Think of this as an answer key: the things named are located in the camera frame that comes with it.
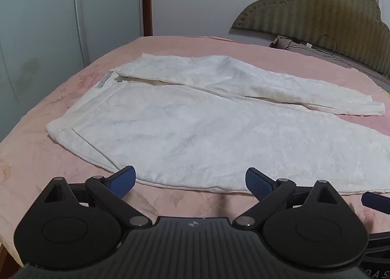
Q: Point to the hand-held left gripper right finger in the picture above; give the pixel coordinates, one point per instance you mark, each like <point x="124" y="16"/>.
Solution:
<point x="258" y="183"/>

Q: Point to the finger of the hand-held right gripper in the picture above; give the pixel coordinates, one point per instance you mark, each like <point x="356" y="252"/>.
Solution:
<point x="376" y="201"/>

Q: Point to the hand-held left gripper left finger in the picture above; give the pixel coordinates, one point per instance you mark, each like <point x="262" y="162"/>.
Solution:
<point x="122" y="182"/>

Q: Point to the white pants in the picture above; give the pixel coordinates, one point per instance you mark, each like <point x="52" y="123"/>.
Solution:
<point x="195" y="132"/>

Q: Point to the pink bed sheet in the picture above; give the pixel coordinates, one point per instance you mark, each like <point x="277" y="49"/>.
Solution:
<point x="33" y="160"/>

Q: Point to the grey pillow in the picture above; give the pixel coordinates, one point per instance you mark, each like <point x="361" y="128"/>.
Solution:
<point x="344" y="58"/>

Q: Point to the white wardrobe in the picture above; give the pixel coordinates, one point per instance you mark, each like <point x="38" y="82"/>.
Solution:
<point x="45" y="23"/>

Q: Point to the olive tufted headboard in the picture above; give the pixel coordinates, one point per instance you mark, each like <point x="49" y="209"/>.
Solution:
<point x="320" y="10"/>

